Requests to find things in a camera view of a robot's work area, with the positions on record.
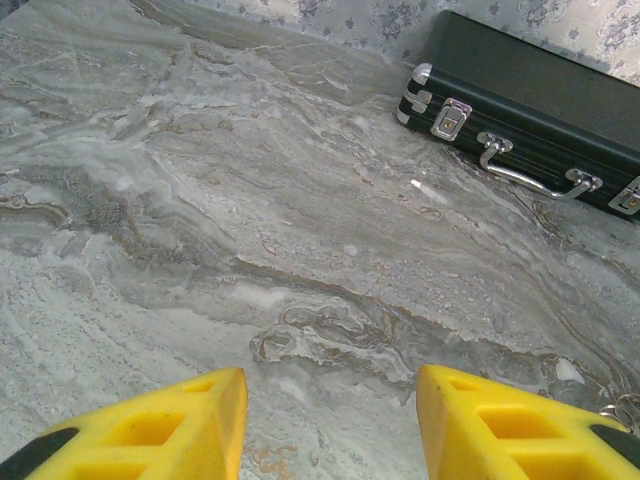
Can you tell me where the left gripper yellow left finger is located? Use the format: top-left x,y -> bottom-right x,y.
0,367 -> 250,480

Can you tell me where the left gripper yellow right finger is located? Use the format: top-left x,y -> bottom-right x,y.
416,363 -> 640,480

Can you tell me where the black case with metal latches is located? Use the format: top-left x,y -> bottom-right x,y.
396,9 -> 640,217

